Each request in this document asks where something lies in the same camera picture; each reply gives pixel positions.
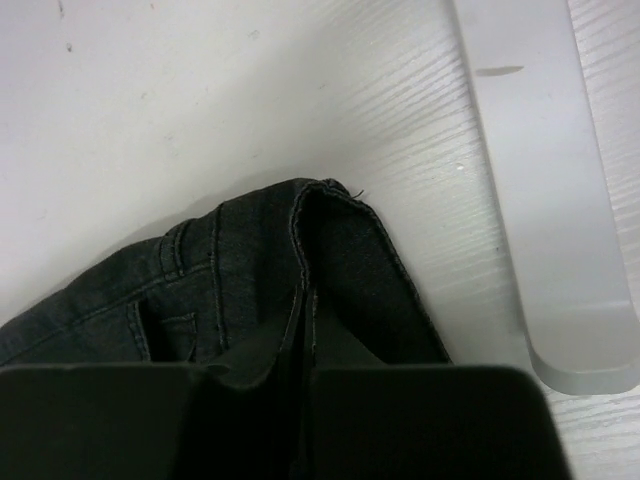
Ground black trousers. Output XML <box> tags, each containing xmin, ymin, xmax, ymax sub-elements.
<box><xmin>1</xmin><ymin>179</ymin><xmax>450</xmax><ymax>366</ymax></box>

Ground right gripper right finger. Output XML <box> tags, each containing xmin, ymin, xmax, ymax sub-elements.
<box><xmin>309</xmin><ymin>366</ymin><xmax>572</xmax><ymax>479</ymax></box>

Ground white and silver clothes rack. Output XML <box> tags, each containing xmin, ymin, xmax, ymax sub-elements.
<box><xmin>453</xmin><ymin>1</ymin><xmax>639</xmax><ymax>395</ymax></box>

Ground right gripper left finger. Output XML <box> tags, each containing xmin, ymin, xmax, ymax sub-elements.
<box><xmin>1</xmin><ymin>364</ymin><xmax>290</xmax><ymax>479</ymax></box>

